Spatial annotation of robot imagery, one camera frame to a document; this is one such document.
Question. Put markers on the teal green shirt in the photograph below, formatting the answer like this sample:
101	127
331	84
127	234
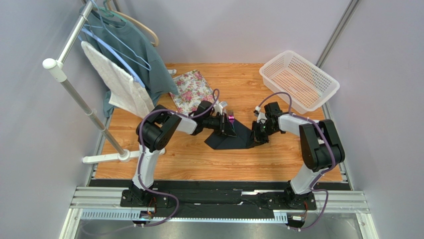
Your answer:
129	40

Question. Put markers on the green clothes hanger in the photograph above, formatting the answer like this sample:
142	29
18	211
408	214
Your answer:
109	12

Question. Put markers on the floral cloth mat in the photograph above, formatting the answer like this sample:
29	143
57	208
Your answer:
192	88

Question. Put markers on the wooden clothes hanger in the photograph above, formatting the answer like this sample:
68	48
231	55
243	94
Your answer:
156	41

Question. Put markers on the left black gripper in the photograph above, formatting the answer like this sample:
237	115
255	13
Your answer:
225	127

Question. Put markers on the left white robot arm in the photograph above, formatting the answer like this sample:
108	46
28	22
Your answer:
155	132

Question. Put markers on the blue clothes hanger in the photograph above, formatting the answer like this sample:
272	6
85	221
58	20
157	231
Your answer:
118	55

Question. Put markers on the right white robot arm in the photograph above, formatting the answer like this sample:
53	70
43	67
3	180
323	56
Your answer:
321	147

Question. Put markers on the black paper napkin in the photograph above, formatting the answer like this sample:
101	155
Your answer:
243	140

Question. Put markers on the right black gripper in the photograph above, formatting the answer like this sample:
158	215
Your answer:
260	129

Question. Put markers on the white plastic basket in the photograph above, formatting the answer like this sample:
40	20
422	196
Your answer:
309	86

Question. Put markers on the white towel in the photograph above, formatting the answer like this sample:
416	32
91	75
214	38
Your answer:
126	92

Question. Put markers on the white clothes rack stand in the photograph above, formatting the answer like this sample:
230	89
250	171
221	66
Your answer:
55	69

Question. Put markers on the iridescent fork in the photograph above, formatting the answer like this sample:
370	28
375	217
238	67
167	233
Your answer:
230	116

